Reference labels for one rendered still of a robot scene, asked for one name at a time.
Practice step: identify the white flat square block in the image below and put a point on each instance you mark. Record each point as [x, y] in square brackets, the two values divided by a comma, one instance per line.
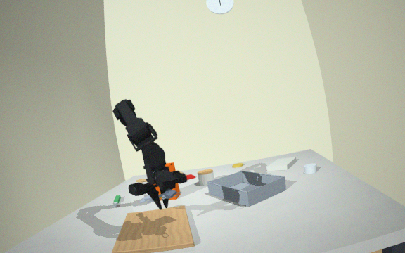
[282, 164]

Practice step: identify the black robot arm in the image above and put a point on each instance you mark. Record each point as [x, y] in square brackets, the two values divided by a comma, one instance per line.
[140, 134]

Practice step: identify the red spatula with wooden handle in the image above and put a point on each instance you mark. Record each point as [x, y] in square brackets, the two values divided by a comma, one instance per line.
[190, 176]

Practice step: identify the grey cylinder with orange lid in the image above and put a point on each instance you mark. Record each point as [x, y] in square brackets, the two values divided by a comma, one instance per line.
[204, 176]

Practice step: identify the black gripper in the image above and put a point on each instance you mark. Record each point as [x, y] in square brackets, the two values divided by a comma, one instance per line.
[140, 189]

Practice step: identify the white short cylinder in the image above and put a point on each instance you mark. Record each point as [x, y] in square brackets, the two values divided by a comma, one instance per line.
[310, 168]

